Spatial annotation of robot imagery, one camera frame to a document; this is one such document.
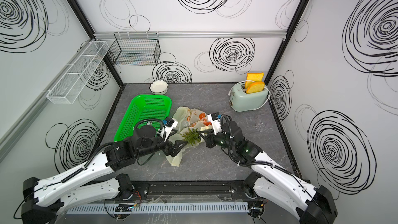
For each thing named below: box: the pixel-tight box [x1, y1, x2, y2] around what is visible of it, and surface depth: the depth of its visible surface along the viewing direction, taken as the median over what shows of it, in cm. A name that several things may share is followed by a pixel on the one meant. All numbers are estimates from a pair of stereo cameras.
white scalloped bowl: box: [149, 79, 169, 96], surface depth 118 cm
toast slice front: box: [246, 81, 265, 94], surface depth 93 cm
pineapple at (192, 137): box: [181, 127, 202, 147], surface depth 80 cm
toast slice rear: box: [244, 72, 264, 89], surface depth 98 cm
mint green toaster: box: [229, 82, 269, 112], surface depth 100 cm
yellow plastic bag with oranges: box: [165, 106, 212, 167], surface depth 82 cm
